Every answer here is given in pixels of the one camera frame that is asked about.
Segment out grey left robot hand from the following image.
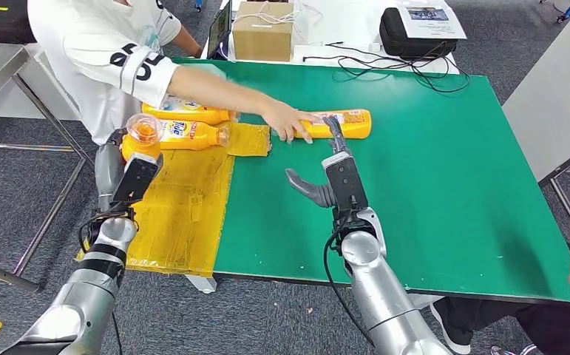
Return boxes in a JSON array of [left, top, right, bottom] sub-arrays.
[[94, 128, 129, 212]]

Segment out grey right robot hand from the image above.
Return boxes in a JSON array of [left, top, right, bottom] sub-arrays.
[[284, 115, 349, 209]]

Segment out person's right hand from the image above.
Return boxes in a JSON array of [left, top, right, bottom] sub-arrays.
[[259, 98, 323, 145]]

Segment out orange detergent bottle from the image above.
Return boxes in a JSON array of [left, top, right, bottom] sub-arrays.
[[289, 108, 373, 141], [157, 120, 231, 152], [120, 113, 164, 163], [141, 95, 234, 126]]

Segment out person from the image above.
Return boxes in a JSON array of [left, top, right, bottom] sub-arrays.
[[27, 0, 322, 146], [430, 236, 570, 355]]

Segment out yellow taped sheet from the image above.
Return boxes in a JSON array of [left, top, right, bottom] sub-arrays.
[[75, 122, 272, 280]]

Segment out brown cardboard box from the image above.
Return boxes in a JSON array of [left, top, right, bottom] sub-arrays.
[[231, 1, 296, 62]]

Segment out white desk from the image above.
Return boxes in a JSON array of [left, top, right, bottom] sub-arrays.
[[200, 0, 462, 75]]

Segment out black zip case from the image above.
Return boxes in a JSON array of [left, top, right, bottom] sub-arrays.
[[379, 7, 458, 60]]

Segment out white table foot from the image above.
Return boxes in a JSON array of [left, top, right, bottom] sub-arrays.
[[185, 274, 217, 295], [407, 294, 444, 310]]

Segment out green table mat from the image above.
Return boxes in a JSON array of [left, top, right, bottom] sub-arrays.
[[172, 58, 570, 305]]

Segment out printed paper sheet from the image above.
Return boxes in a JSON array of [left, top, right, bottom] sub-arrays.
[[396, 4, 468, 40]]

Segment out pale grey table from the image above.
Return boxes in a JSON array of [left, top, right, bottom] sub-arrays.
[[502, 4, 570, 239]]

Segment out black case yellow label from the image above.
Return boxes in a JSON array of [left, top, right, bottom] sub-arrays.
[[0, 0, 38, 45]]

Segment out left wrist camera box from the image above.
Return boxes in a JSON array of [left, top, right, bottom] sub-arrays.
[[112, 152, 164, 207]]

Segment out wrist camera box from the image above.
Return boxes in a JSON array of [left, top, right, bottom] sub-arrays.
[[322, 150, 370, 212], [112, 152, 164, 207]]

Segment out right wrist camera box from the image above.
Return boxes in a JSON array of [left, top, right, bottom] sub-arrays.
[[322, 150, 370, 212]]

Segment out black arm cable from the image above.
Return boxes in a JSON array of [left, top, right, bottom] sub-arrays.
[[76, 203, 141, 355], [322, 215, 376, 346]]

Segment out white cord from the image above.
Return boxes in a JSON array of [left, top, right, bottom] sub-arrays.
[[235, 0, 325, 45]]

